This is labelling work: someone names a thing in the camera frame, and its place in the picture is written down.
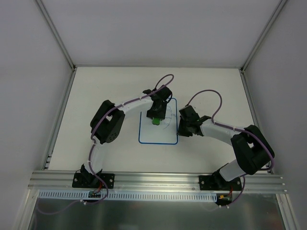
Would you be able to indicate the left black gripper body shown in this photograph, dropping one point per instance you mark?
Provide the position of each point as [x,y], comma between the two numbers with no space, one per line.
[156,114]

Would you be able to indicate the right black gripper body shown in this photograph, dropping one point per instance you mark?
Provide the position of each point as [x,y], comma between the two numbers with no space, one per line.
[183,128]

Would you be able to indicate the green whiteboard eraser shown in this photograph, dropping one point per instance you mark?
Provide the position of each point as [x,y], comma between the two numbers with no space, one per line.
[156,121]

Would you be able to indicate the blue-framed small whiteboard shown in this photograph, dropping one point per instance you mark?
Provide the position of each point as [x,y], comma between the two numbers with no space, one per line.
[163,134]

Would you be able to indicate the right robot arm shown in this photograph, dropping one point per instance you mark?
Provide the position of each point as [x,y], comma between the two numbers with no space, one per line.
[252,151]

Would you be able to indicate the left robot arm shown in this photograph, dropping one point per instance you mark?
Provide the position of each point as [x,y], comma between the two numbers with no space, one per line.
[107,122]

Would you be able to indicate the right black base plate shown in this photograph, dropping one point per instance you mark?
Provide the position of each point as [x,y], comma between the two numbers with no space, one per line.
[218,183]

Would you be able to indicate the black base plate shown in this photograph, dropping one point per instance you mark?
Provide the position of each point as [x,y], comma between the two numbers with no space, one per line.
[87,180]
[218,183]

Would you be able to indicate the right table edge rail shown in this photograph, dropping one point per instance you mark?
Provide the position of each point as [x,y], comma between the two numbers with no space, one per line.
[250,100]

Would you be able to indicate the table edge rail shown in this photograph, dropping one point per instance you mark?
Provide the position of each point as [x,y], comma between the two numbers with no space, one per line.
[54,134]
[250,100]

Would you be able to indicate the white slotted cable duct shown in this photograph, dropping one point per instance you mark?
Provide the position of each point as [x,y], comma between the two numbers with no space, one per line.
[128,196]

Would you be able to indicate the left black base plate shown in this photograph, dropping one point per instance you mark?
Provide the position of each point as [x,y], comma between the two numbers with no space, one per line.
[87,180]

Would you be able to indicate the left table edge rail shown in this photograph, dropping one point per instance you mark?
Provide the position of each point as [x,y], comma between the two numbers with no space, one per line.
[54,134]

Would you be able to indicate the aluminium mounting rail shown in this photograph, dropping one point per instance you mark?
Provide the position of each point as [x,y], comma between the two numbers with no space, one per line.
[157,182]

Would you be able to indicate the right aluminium frame post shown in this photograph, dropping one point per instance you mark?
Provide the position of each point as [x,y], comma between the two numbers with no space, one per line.
[269,24]

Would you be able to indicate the aluminium frame post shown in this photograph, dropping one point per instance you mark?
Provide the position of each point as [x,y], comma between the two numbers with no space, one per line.
[269,24]
[46,16]

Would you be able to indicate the left aluminium frame post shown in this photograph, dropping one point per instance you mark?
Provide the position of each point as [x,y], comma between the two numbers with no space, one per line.
[46,16]

